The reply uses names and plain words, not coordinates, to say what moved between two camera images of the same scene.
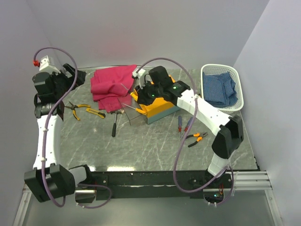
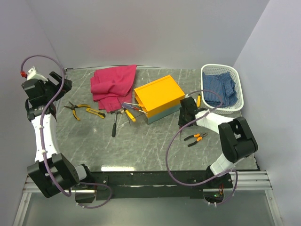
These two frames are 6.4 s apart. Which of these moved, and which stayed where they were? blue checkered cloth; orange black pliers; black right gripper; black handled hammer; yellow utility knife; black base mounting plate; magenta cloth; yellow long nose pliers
Moved: black right gripper
Stayed: yellow long nose pliers; black base mounting plate; magenta cloth; orange black pliers; blue checkered cloth; yellow utility knife; black handled hammer
